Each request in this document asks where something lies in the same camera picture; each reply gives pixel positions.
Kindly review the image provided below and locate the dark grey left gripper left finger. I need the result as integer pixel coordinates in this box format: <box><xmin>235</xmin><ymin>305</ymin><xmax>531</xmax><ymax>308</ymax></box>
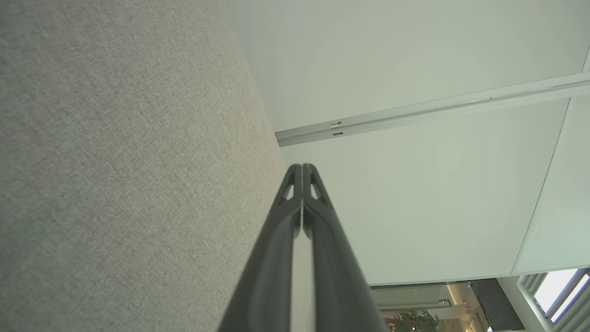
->
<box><xmin>218</xmin><ymin>164</ymin><xmax>303</xmax><ymax>332</ymax></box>

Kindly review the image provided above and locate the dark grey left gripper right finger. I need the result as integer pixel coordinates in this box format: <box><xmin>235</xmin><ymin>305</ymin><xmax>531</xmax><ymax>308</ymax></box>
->
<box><xmin>302</xmin><ymin>163</ymin><xmax>389</xmax><ymax>332</ymax></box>

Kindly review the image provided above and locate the green leafy plant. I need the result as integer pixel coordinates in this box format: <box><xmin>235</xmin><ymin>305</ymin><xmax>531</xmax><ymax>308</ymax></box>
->
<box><xmin>389</xmin><ymin>310</ymin><xmax>441</xmax><ymax>332</ymax></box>

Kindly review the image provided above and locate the window with white blinds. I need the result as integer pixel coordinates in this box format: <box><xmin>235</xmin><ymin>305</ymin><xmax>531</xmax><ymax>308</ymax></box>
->
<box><xmin>516</xmin><ymin>268</ymin><xmax>590</xmax><ymax>332</ymax></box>

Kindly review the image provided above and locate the dark wall panel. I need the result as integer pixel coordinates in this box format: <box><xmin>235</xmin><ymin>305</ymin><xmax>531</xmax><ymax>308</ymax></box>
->
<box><xmin>470</xmin><ymin>278</ymin><xmax>526</xmax><ymax>332</ymax></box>

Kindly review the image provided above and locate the thin grey metal post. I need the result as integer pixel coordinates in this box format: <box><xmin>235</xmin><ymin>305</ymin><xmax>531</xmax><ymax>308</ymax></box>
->
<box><xmin>275</xmin><ymin>71</ymin><xmax>590</xmax><ymax>147</ymax></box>

